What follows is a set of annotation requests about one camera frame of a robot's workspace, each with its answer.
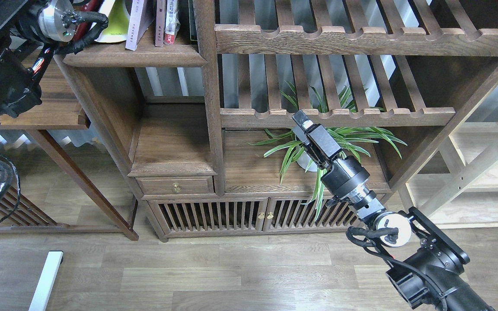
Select dark wooden bookshelf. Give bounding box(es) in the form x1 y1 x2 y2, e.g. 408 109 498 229
56 0 498 241

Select right slatted cabinet door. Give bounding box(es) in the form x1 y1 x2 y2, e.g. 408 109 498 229
262 197 363 234

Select brown upright book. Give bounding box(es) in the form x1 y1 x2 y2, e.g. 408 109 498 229
154 0 167 47

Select white red upright book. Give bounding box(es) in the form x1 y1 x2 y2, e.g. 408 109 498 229
163 0 180 45

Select green spider plant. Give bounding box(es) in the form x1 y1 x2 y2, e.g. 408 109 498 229
247 85 407 214

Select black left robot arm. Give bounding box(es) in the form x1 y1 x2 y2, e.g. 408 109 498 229
0 0 109 118

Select slatted cabinet door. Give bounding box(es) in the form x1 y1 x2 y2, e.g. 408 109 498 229
262 197 363 234
148 197 268 238

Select white plant pot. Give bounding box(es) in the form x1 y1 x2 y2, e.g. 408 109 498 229
296 140 318 172

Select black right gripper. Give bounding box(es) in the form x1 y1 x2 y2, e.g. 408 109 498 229
292 110 371 203

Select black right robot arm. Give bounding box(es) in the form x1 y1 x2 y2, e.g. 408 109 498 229
292 111 492 311

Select yellow green book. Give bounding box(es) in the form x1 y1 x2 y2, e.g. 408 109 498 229
95 0 132 43

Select white metal table leg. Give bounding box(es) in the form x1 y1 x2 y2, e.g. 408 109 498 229
28 251 64 311

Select left slatted cabinet door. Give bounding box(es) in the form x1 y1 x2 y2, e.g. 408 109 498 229
148 197 268 238

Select dark upright book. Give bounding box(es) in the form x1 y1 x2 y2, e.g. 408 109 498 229
187 0 198 44

